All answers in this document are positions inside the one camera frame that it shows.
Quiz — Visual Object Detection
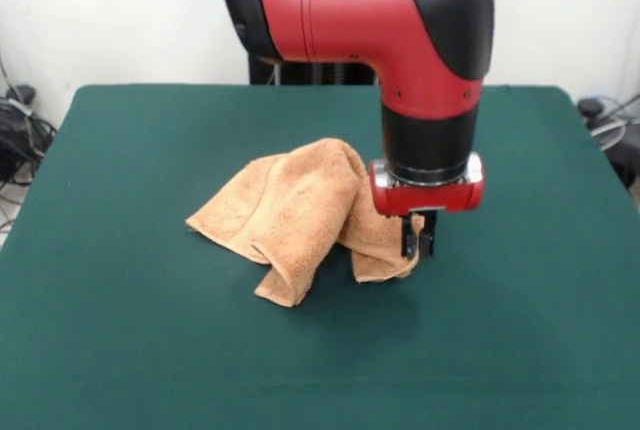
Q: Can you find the black cable bundle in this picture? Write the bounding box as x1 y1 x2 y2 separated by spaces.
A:
0 83 59 201

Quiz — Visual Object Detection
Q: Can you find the dark green table cloth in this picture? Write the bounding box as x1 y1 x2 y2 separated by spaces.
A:
0 83 640 430

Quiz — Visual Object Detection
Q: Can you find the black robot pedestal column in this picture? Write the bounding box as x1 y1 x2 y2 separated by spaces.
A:
247 54 384 86

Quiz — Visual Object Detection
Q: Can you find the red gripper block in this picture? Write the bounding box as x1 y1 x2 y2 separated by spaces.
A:
368 151 486 260

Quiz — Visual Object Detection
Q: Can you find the tan terry towel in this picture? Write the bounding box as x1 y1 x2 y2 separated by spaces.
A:
185 137 427 309

